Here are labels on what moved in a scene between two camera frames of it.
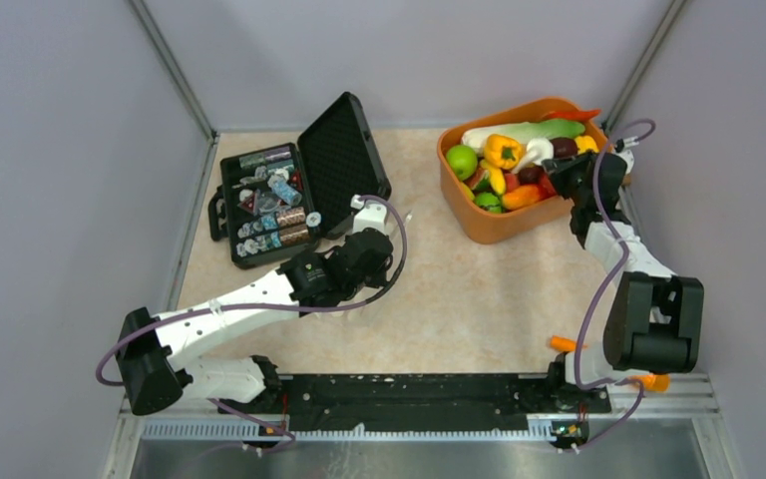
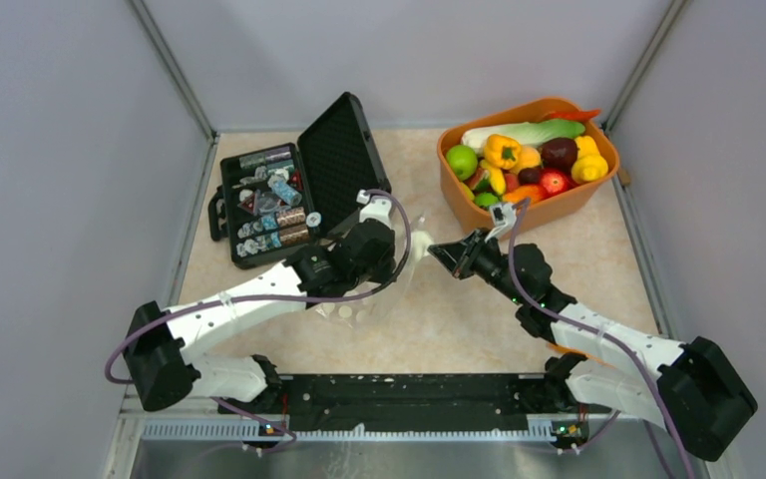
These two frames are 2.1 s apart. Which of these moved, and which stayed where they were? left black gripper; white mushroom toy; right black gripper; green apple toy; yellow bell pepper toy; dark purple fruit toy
Moved: white mushroom toy; right black gripper
Stayed: green apple toy; dark purple fruit toy; left black gripper; yellow bell pepper toy
